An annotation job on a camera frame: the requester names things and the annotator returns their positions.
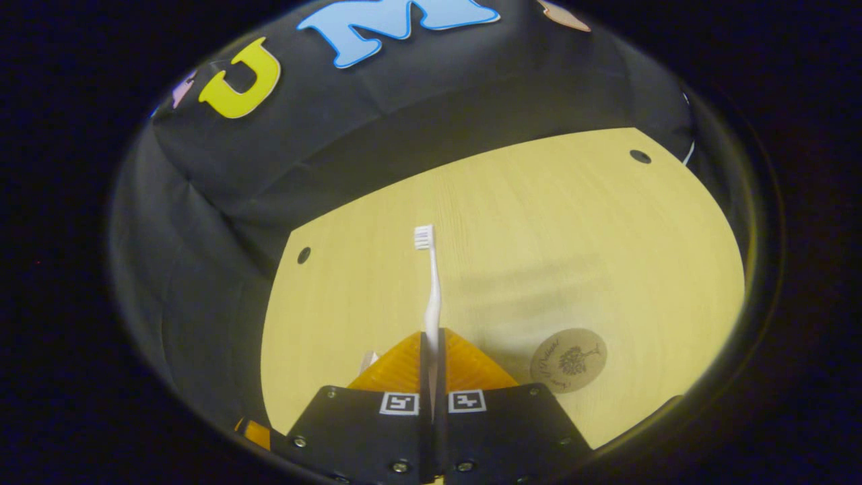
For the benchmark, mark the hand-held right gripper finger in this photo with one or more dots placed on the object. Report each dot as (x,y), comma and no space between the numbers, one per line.
(441,444)
(424,444)

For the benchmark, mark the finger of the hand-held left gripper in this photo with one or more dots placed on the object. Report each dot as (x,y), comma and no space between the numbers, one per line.
(257,434)

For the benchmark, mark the white toothbrush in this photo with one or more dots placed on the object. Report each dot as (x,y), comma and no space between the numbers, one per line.
(434,296)

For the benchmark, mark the round cork coaster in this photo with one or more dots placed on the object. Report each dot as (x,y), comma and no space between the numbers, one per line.
(569,360)

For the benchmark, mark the white toothpaste tube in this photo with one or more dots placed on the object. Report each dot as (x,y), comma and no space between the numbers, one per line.
(368,362)

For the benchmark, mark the black backdrop cloth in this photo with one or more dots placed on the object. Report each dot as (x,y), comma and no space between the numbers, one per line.
(404,135)

